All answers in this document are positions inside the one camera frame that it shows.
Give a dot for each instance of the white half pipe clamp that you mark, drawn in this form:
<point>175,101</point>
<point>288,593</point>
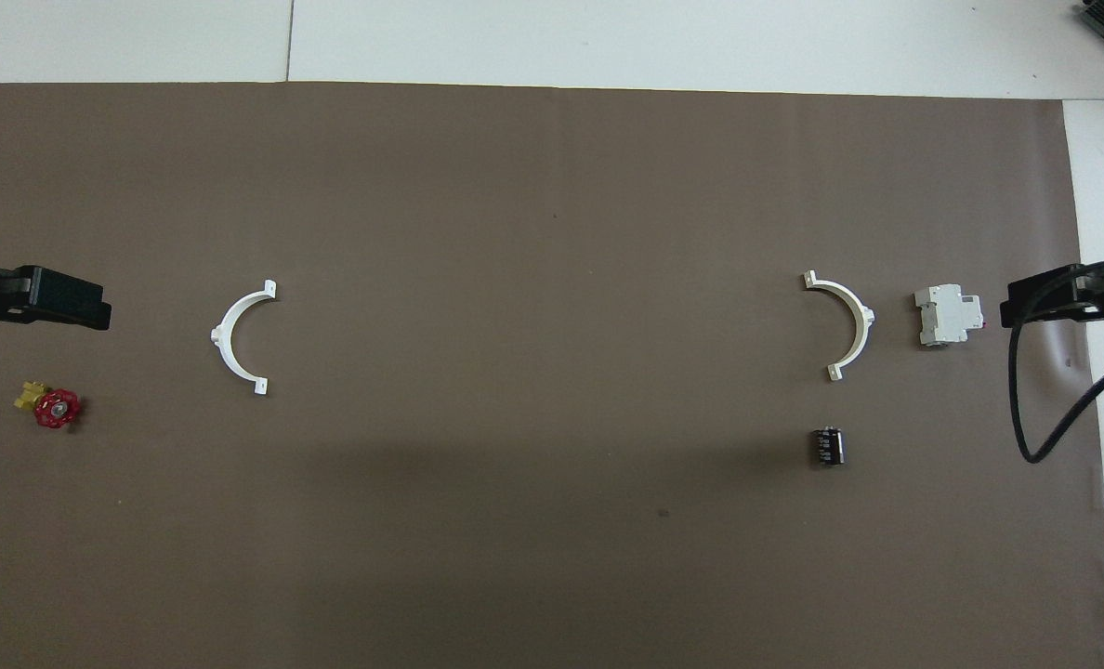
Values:
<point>224,334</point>
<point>856,321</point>

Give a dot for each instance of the white circuit breaker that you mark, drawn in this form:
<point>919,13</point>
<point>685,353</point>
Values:
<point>944,316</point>

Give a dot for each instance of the black cylindrical capacitor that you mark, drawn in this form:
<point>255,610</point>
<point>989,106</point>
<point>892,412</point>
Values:
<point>828,446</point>

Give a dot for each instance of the brown table mat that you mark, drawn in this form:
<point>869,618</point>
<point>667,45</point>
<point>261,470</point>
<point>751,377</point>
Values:
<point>533,372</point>

